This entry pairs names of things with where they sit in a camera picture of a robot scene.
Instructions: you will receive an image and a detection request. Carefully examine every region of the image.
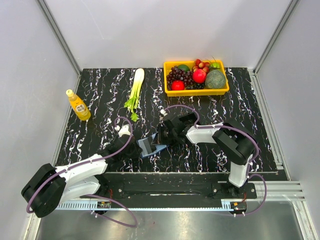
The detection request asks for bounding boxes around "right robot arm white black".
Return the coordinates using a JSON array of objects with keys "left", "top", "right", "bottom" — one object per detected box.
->
[{"left": 152, "top": 111, "right": 259, "bottom": 198}]

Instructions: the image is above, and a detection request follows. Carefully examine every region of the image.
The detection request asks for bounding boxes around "green apple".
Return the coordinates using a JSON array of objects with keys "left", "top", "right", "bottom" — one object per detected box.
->
[{"left": 209, "top": 61, "right": 221, "bottom": 70}]

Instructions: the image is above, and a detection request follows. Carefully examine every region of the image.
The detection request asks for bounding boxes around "black card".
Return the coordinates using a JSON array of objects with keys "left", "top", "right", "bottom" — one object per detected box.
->
[{"left": 137, "top": 136, "right": 156, "bottom": 157}]

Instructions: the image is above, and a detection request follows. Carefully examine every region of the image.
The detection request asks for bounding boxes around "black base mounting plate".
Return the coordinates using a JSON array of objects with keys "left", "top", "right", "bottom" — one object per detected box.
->
[{"left": 106, "top": 181, "right": 258, "bottom": 200}]

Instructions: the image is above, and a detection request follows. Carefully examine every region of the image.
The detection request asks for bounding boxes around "purple grape bunch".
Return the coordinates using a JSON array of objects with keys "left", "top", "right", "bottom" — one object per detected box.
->
[{"left": 166, "top": 67, "right": 194, "bottom": 91}]

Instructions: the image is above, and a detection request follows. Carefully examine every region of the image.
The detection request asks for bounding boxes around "blue leather card holder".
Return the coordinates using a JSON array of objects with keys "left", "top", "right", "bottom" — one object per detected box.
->
[{"left": 137, "top": 133, "right": 168, "bottom": 158}]

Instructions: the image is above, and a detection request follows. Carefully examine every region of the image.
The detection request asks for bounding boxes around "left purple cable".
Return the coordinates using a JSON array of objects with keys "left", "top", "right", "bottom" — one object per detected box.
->
[{"left": 26, "top": 116, "right": 139, "bottom": 228}]

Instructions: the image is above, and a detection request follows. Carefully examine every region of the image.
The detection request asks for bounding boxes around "yellow juice bottle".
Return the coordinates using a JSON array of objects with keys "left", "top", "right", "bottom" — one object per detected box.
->
[{"left": 65, "top": 89, "right": 91, "bottom": 121}]

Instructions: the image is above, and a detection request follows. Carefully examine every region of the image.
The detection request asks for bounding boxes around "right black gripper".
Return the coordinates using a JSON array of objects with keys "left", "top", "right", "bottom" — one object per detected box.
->
[{"left": 152, "top": 124, "right": 177, "bottom": 146}]

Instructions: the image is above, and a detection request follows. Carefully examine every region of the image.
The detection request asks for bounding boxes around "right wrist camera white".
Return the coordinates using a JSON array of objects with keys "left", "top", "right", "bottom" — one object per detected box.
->
[{"left": 160, "top": 109, "right": 169, "bottom": 119}]

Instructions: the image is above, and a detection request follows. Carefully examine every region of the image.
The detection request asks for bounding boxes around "yellow plastic fruit bin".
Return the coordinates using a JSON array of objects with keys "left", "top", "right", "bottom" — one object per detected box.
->
[{"left": 163, "top": 60, "right": 230, "bottom": 97}]

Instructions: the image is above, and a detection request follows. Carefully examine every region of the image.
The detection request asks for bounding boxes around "green avocado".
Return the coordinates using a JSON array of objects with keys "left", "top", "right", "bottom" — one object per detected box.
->
[{"left": 177, "top": 64, "right": 190, "bottom": 72}]

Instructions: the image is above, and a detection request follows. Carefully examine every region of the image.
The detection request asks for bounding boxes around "celery stalk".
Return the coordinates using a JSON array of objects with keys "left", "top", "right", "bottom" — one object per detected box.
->
[{"left": 124, "top": 68, "right": 145, "bottom": 122}]

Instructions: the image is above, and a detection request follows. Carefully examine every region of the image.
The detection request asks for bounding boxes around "dark blueberry cluster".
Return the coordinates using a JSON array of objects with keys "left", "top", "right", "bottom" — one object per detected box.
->
[{"left": 185, "top": 83, "right": 205, "bottom": 90}]

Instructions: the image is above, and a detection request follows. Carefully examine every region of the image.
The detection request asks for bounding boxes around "red pink peach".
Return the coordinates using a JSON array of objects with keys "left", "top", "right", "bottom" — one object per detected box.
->
[{"left": 192, "top": 69, "right": 207, "bottom": 84}]

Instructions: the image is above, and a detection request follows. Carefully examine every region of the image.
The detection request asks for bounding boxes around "green netted melon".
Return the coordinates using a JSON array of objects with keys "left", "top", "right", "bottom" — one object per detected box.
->
[{"left": 204, "top": 69, "right": 226, "bottom": 89}]

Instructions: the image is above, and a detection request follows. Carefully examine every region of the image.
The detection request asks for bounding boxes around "red apple front left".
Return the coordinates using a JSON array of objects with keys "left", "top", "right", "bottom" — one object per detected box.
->
[{"left": 170, "top": 80, "right": 185, "bottom": 91}]

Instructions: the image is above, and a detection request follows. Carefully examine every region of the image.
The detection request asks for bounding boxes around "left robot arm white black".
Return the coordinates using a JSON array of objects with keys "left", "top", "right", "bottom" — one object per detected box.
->
[{"left": 21, "top": 135, "right": 142, "bottom": 218}]

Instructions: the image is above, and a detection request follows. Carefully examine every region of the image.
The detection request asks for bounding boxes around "red cherry cluster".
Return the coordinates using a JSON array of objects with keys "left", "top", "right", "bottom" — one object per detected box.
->
[{"left": 192, "top": 58, "right": 211, "bottom": 73}]

